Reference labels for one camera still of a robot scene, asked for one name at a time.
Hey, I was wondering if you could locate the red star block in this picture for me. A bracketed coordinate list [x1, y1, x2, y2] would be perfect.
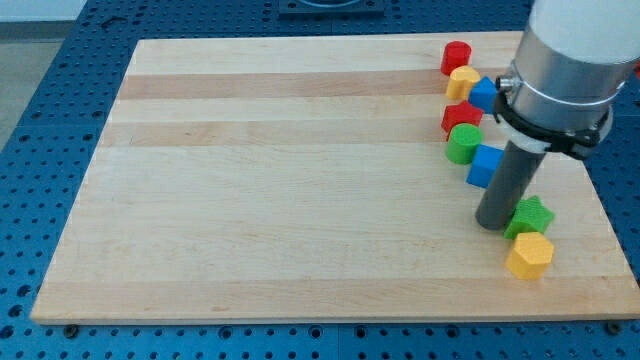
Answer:
[441, 100, 484, 140]

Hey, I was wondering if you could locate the blue cube block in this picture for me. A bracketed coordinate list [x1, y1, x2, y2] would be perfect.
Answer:
[466, 145, 504, 188]

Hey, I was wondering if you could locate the yellow hexagon block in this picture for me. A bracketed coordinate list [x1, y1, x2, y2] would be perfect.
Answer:
[505, 232, 555, 280]

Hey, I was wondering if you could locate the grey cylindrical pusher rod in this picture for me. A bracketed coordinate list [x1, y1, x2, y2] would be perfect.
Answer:
[475, 141, 545, 230]

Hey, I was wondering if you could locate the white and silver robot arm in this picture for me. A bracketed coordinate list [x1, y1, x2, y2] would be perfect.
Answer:
[494, 0, 639, 159]

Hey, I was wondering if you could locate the yellow heart block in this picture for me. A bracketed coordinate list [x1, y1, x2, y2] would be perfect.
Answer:
[445, 66, 481, 100]

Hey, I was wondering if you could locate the green cylinder block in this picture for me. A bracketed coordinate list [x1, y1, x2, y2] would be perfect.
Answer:
[445, 123, 483, 165]

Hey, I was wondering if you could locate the wooden board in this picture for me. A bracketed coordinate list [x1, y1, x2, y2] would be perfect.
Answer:
[31, 33, 639, 325]

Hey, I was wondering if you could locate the red cylinder block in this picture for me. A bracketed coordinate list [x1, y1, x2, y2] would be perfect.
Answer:
[440, 41, 472, 75]

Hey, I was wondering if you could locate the green star block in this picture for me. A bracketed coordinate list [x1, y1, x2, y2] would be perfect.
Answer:
[503, 195, 555, 239]

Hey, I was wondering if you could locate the blue triangular block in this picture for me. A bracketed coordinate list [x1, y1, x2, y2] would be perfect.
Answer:
[468, 77, 497, 114]

